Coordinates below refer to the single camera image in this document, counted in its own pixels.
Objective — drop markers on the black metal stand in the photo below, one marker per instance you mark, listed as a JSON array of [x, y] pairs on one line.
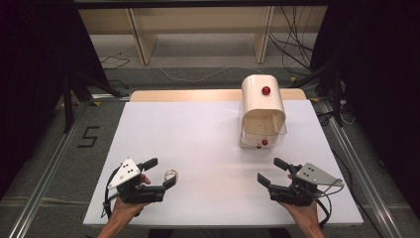
[[71, 95], [336, 95]]

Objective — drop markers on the light wooden shelf unit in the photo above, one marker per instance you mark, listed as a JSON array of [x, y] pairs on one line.
[[198, 16]]

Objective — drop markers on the person's right hand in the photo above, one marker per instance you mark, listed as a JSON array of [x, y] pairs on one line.
[[303, 214]]

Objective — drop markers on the black frame bar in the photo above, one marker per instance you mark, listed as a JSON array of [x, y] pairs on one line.
[[198, 3]]

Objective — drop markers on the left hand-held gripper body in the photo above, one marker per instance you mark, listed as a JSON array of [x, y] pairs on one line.
[[125, 173]]

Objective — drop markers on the short aluminium rail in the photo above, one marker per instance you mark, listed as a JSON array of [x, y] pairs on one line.
[[110, 97]]

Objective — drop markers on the person's left hand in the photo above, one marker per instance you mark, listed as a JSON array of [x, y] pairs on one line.
[[127, 209]]

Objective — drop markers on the white table cover sheet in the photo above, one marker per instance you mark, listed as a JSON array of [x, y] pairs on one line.
[[204, 148]]

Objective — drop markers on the white box with red knobs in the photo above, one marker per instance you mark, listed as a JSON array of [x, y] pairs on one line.
[[261, 99]]

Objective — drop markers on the aluminium floor rail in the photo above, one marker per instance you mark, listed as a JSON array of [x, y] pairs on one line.
[[360, 172], [43, 175]]

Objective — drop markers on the dark curtain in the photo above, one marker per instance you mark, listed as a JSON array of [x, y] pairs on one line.
[[379, 82], [33, 66]]

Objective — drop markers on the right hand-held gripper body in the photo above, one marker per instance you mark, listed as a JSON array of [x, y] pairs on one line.
[[315, 177]]

